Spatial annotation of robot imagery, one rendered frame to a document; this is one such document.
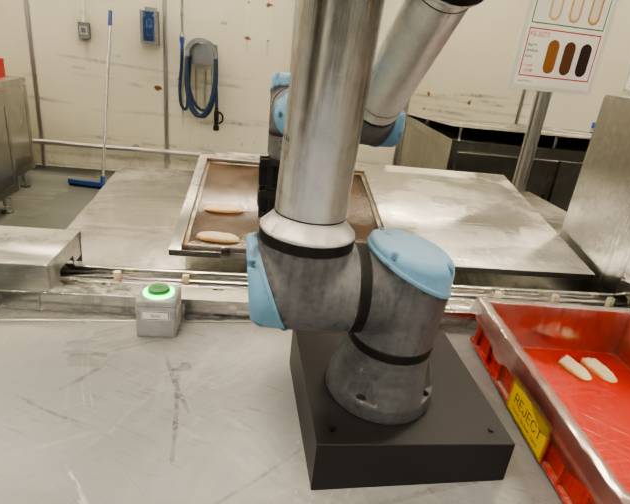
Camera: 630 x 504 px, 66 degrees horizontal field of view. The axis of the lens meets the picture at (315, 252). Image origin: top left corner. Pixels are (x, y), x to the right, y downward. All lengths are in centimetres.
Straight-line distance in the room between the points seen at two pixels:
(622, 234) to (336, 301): 94
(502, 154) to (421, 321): 241
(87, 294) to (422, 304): 66
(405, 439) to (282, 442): 18
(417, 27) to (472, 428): 52
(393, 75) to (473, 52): 429
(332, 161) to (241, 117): 419
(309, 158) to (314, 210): 6
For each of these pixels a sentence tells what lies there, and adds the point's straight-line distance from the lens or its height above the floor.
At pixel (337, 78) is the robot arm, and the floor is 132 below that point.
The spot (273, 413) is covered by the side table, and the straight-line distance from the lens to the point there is 79.
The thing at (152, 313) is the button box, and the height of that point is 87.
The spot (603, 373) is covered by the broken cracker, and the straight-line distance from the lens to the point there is 109.
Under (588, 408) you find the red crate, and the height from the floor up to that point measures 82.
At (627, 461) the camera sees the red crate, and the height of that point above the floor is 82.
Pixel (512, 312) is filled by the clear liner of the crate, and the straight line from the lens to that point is 104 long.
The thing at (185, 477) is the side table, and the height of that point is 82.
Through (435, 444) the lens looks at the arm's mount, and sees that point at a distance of 69.
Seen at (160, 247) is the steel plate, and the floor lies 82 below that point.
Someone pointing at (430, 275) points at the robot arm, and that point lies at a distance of 59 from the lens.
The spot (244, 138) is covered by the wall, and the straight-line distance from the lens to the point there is 473.
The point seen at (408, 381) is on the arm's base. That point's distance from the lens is 67.
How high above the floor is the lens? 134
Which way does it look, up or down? 23 degrees down
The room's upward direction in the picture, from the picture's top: 6 degrees clockwise
